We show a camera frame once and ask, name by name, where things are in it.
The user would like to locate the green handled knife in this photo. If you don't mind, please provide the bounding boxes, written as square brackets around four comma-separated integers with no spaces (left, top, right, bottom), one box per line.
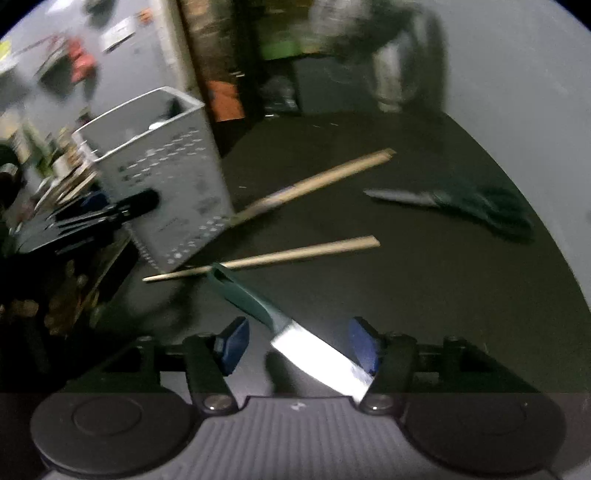
[207,264,373,403]

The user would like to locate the long wooden chopstick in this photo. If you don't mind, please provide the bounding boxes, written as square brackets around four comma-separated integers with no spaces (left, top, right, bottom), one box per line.
[142,236,381,283]

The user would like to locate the white perforated utensil basket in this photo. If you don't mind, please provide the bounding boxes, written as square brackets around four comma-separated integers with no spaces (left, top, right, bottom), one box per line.
[72,87,235,273]

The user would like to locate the red plastic bag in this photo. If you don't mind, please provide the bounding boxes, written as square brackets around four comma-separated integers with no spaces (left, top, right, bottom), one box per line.
[67,37,96,84]

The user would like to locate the green box on shelf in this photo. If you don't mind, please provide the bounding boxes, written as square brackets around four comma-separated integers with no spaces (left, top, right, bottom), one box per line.
[260,39,301,61]

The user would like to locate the hanging plastic bag dark contents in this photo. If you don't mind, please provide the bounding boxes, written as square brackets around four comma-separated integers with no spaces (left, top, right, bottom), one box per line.
[308,0,416,59]

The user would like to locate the white wall switch plate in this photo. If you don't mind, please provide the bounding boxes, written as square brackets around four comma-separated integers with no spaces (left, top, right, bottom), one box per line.
[100,17,136,52]

